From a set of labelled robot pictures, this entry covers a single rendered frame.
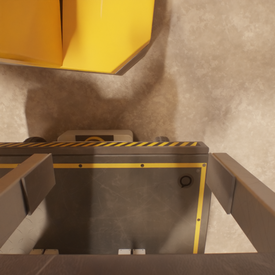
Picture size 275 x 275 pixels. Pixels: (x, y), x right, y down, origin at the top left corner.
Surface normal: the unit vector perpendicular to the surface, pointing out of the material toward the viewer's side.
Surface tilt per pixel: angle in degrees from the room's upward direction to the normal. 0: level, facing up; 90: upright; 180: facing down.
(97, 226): 0
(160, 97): 0
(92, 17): 22
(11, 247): 0
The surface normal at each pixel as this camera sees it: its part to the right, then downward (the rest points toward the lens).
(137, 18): 0.37, 0.29
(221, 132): 0.00, 0.28
